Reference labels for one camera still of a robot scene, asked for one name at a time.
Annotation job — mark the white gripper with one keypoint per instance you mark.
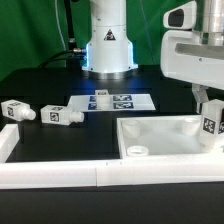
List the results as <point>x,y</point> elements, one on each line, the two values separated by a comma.
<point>192,49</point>

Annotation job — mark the white square tabletop part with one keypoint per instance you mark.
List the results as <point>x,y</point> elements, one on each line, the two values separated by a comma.
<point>141,137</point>

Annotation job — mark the white U-shaped fence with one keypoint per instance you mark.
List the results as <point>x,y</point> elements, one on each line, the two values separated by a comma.
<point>152,170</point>

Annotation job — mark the white sheet with blue tags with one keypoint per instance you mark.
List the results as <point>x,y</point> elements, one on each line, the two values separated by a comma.
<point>117,102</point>

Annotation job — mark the black camera pole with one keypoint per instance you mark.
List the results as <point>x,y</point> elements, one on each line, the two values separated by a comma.
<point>73,62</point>

